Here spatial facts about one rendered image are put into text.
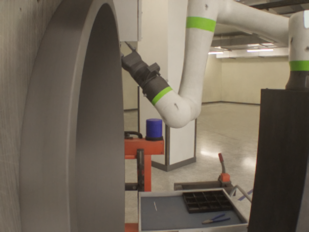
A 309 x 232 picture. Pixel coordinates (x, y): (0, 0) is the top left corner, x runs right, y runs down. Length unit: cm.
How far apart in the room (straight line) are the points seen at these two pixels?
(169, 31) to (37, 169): 358
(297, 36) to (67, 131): 71
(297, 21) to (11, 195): 80
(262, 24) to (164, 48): 282
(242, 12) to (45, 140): 94
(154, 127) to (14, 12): 151
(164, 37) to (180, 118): 298
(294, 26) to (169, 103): 47
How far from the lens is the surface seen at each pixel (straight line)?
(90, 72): 91
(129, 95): 1184
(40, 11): 31
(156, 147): 172
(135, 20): 89
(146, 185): 181
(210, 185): 315
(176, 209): 146
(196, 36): 94
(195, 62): 94
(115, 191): 102
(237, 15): 107
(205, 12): 95
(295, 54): 81
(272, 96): 82
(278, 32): 101
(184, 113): 84
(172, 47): 377
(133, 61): 93
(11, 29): 24
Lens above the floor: 137
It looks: 8 degrees down
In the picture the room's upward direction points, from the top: straight up
